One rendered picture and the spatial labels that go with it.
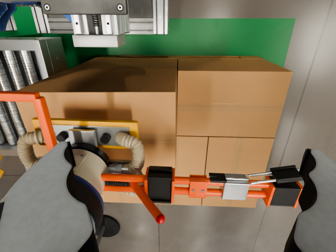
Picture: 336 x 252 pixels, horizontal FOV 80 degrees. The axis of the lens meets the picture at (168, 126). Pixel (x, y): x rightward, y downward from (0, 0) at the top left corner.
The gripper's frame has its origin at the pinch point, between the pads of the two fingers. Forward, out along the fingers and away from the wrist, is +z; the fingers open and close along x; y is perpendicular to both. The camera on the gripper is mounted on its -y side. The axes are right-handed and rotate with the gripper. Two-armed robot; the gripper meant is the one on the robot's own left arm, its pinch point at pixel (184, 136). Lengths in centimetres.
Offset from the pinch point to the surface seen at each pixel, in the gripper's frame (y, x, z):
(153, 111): 23, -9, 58
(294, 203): 39, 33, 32
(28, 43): 3, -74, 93
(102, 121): 22, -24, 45
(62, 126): 23, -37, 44
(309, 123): 71, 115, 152
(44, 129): 18, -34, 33
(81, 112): 24, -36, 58
